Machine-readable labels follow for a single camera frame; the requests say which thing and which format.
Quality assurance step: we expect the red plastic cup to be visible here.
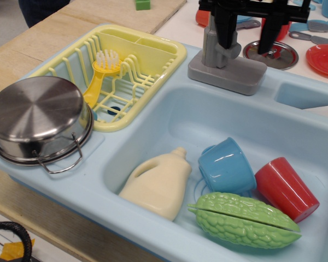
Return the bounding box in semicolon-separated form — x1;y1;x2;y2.
255;157;320;223

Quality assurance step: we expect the grey toy spatula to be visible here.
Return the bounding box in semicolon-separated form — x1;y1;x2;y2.
307;21;328;32

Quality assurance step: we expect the green toy block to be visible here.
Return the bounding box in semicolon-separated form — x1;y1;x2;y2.
135;0;151;11

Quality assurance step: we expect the steel pot lid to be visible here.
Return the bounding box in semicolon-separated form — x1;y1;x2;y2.
243;41;298;70

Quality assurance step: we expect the blue plastic cup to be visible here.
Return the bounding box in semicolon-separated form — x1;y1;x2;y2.
198;137;256;194

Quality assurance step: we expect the yellow tape piece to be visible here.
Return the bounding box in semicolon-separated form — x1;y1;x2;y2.
0;242;25;261

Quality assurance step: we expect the light blue toy sink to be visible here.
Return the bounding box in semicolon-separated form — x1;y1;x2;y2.
0;22;328;262

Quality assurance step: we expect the yellow dish drying rack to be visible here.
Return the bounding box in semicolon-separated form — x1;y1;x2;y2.
26;25;187;132

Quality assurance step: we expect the yellow dish brush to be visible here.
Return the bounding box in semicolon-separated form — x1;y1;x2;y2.
83;49;121;108

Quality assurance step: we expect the red plastic plate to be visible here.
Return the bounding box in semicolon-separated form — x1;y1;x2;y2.
306;44;328;76

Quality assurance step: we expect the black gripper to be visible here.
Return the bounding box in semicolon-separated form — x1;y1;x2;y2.
198;0;311;55

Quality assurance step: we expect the black cable loop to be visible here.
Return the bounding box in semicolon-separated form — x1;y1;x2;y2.
0;221;33;262

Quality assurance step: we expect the wooden board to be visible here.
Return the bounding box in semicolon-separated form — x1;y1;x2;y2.
50;0;187;35

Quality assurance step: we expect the grey toy spoon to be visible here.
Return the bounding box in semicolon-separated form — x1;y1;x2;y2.
236;20;261;30

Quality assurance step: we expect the blue toy utensil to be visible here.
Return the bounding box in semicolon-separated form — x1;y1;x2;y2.
289;20;327;32

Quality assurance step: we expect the grey toy knife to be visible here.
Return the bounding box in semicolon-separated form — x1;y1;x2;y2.
289;31;328;45

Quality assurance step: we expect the blue plastic plate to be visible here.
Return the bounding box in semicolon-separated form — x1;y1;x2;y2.
237;15;253;24

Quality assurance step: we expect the grey toy faucet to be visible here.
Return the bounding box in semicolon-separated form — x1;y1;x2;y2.
188;17;267;96

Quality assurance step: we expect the green toy bitter gourd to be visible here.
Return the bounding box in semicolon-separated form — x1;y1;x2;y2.
188;192;301;249

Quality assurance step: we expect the cream toy detergent bottle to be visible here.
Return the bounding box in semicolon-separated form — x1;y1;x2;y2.
119;147;192;221

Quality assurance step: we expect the stainless steel pot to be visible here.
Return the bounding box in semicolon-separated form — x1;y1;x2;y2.
0;76;94;174

